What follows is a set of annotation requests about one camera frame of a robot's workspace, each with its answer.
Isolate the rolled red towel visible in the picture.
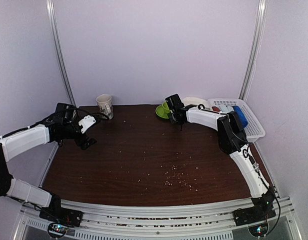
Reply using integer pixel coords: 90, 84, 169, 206
212, 106, 220, 112

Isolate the aluminium front rail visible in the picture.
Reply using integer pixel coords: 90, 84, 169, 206
12, 197, 302, 240

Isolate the patterned ceramic mug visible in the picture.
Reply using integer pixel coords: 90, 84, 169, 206
96, 94, 114, 120

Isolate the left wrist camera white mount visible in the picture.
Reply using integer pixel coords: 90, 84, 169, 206
78, 115, 96, 134

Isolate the green saucer plate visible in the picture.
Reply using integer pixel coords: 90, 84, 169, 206
155, 104, 170, 119

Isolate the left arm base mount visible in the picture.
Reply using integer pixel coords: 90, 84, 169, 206
39, 208, 83, 227

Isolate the white plastic basket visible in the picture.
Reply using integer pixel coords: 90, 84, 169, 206
207, 98, 265, 143

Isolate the rolled light blue towel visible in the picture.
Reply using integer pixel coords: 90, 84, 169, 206
218, 104, 234, 113

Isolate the white cream towel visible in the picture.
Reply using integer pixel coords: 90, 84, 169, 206
182, 97, 209, 109

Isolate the green cup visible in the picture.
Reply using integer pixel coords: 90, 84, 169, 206
162, 101, 170, 113

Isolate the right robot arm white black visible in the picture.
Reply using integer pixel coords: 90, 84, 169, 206
165, 94, 275, 221

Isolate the aluminium frame post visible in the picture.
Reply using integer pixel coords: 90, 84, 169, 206
46, 0, 77, 107
239, 0, 268, 101

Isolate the left aluminium frame post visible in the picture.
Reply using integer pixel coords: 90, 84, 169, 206
46, 0, 77, 107

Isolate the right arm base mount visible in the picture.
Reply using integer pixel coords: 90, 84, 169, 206
233, 207, 276, 226

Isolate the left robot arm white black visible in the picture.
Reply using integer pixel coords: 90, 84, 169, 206
0, 103, 102, 222

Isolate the right aluminium frame post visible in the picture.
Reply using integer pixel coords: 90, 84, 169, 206
239, 0, 268, 101

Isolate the rolled dark blue towel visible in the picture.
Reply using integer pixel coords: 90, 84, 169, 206
233, 105, 248, 128

